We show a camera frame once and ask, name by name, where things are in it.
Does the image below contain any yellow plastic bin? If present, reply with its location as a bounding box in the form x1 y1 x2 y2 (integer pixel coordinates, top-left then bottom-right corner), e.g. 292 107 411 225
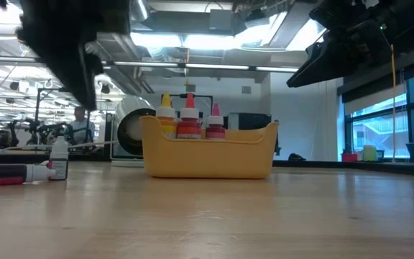
140 114 280 180

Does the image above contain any long ceiling light strip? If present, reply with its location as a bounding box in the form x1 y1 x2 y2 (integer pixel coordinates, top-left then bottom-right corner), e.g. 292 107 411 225
0 55 301 73

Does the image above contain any yellow-capped food coloring bottle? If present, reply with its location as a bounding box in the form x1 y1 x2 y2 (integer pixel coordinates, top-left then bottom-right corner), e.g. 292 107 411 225
155 92 178 140

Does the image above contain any grey ceiling box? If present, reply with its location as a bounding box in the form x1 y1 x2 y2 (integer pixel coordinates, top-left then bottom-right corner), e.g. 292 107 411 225
208 9 234 32

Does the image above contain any pink-capped food coloring bottle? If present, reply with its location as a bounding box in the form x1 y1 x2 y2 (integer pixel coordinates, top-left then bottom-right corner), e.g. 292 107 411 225
205 103 226 140

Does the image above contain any small white-capped dropper bottle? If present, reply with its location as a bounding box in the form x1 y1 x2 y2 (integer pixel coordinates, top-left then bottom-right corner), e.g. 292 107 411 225
50 135 70 181

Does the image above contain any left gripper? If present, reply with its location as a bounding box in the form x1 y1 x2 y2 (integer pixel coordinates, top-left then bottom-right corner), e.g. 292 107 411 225
15 0 133 112

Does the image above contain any black cabinet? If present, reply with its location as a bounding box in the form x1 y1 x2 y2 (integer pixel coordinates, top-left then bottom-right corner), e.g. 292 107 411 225
227 112 276 131

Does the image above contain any small red-labelled dropper bottle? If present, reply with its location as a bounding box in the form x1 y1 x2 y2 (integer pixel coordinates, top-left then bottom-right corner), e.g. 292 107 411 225
0 163 56 186

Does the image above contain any black station frame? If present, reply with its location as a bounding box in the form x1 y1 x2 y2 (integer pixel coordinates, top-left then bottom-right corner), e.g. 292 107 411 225
34 87 93 145

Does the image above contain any yellow hanging cable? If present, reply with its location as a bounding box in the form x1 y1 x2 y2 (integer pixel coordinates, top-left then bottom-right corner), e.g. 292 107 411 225
390 42 397 163

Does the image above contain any green plastic container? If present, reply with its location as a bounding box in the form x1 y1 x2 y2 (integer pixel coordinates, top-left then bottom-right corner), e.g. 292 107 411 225
363 145 378 162

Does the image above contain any person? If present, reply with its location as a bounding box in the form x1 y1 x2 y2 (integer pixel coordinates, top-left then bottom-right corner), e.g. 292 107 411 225
68 106 96 145

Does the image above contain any silver ceiling duct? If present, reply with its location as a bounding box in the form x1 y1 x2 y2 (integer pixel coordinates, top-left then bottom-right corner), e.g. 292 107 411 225
129 0 151 22

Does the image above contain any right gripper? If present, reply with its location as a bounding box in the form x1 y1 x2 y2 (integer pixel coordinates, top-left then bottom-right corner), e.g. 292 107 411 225
286 0 395 88

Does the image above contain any red-capped food coloring bottle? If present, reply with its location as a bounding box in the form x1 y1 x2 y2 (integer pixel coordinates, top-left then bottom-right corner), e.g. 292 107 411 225
176 92 203 140

